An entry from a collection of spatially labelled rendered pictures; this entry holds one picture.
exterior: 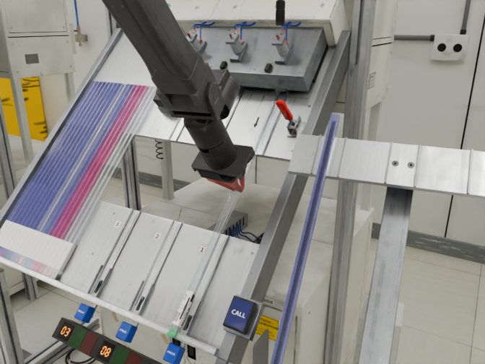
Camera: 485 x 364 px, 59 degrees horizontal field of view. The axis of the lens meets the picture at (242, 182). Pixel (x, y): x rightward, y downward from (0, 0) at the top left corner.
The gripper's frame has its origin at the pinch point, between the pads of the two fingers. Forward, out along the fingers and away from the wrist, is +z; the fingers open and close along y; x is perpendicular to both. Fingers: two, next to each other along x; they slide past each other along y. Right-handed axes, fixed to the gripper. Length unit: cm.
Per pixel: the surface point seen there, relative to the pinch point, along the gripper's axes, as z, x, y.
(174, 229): 3.3, 10.6, 10.9
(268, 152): 0.7, -9.7, -2.5
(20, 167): 49, -16, 137
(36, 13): 8, -69, 134
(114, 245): 3.8, 17.3, 22.8
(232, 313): 0.2, 22.8, -9.7
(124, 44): -3, -37, 54
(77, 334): 7.3, 35.0, 22.0
